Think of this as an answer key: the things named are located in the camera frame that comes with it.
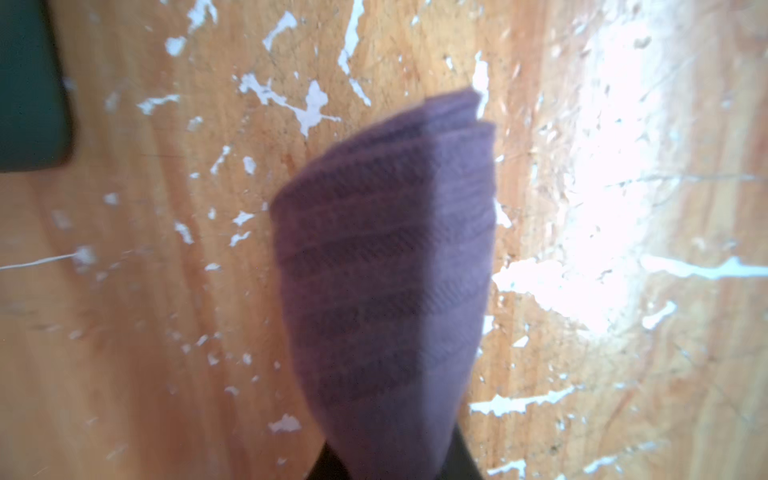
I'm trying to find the purple sock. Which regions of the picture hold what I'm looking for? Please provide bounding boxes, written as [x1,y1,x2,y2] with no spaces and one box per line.
[270,89,496,479]

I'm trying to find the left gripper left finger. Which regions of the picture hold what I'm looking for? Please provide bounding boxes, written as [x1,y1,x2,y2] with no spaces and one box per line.
[306,443,351,480]

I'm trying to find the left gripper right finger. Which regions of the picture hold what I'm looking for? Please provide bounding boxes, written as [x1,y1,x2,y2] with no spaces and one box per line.
[440,425,483,480]

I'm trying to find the green divided plastic tray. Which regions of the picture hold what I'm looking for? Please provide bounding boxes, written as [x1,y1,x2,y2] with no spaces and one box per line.
[1,0,73,173]

